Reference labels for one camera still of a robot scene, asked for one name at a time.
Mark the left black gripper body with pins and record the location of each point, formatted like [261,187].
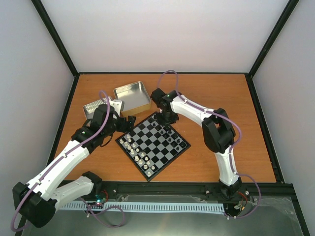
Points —
[123,127]

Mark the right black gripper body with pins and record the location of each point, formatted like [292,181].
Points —
[167,118]

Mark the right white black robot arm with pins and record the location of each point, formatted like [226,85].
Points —
[217,129]

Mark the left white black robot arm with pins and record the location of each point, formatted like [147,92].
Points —
[41,197]

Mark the gold metal tin base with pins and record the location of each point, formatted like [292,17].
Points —
[134,97]

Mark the black and silver chessboard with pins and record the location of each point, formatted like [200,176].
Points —
[146,138]

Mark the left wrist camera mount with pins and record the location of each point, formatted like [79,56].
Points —
[118,105]

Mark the black aluminium frame rail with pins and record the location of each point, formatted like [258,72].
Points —
[207,189]

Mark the light blue slotted cable duct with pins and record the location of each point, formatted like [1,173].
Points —
[145,207]

